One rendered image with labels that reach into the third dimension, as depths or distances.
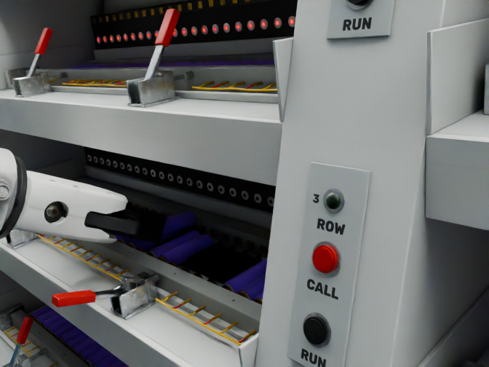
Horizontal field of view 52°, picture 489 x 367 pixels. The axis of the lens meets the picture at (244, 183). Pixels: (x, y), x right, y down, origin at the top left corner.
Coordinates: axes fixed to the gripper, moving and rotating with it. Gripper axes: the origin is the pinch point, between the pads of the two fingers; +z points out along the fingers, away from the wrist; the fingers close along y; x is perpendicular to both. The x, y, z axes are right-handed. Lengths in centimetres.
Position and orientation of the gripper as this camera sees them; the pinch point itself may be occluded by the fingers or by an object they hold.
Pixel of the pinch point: (140, 223)
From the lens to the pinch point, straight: 56.8
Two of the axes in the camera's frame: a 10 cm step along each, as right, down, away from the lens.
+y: -7.1, -1.5, 6.9
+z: 6.5, 2.1, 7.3
